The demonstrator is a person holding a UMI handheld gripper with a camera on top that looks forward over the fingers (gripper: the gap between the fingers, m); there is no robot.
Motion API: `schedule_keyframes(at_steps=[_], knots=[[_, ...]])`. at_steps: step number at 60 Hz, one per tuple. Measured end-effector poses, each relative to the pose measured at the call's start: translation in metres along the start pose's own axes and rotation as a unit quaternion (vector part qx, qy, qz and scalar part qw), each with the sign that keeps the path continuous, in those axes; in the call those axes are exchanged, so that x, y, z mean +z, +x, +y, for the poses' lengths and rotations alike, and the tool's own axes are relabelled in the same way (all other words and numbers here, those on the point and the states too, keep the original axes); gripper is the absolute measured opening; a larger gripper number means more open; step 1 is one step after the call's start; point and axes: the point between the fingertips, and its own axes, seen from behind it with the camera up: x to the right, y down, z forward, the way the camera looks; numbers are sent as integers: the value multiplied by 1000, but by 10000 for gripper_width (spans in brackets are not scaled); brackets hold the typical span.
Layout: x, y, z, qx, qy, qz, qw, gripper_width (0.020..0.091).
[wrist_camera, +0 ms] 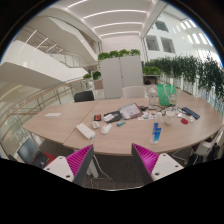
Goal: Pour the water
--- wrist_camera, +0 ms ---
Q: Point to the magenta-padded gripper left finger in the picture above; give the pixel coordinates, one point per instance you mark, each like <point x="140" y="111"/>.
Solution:
<point x="80" y="160"/>

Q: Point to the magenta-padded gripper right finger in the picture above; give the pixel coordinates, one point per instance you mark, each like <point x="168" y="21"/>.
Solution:
<point x="146" y="160"/>

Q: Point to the clear blue-labelled water bottle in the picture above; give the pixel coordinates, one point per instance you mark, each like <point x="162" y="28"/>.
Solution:
<point x="156" y="131"/>

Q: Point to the white computer mouse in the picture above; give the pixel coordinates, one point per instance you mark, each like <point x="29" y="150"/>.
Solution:
<point x="106" y="129"/>

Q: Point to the colourful sticker sheet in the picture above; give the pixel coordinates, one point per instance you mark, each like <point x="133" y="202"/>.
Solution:
<point x="145" y="116"/>

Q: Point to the small teal object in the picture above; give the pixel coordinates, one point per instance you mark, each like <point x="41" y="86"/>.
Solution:
<point x="121" y="123"/>

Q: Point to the small black and red case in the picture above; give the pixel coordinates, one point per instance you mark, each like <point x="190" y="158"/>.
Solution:
<point x="97" y="117"/>

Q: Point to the black and red chair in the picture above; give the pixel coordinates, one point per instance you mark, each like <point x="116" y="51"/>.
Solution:
<point x="30" y="151"/>

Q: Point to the white card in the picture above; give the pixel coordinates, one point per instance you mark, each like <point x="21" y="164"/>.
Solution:
<point x="109" y="117"/>

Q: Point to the black pouch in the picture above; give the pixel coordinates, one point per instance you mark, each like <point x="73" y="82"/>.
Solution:
<point x="117" y="117"/>

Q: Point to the open magazine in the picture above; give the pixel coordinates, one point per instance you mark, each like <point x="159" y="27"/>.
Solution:
<point x="130" y="110"/>

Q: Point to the white paper sheet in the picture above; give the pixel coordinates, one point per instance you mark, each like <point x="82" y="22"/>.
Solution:
<point x="52" y="114"/>

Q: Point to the small white box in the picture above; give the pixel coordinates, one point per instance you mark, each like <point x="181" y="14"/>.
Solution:
<point x="192" y="119"/>

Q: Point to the clear plastic tumbler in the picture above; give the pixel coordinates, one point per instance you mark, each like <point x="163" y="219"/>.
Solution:
<point x="152" y="97"/>

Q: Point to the green tote bag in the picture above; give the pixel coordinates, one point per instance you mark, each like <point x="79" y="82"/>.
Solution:
<point x="165" y="95"/>

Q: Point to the glass railing with wooden handrail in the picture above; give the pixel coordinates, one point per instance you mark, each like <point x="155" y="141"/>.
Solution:
<point x="40" y="100"/>

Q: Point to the potted plants in brown planter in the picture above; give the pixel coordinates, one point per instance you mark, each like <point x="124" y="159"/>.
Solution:
<point x="96" y="75"/>

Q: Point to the white cabinet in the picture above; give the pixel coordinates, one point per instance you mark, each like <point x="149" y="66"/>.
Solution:
<point x="121" y="76"/>

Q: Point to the row of green hedge plants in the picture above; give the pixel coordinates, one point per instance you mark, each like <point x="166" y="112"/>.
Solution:
<point x="186" y="68"/>

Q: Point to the green plants atop cabinet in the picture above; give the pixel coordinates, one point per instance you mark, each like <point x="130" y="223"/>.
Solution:
<point x="116" y="53"/>

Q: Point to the ceiling light strips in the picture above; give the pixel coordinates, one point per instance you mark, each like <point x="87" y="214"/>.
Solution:
<point x="115" y="24"/>

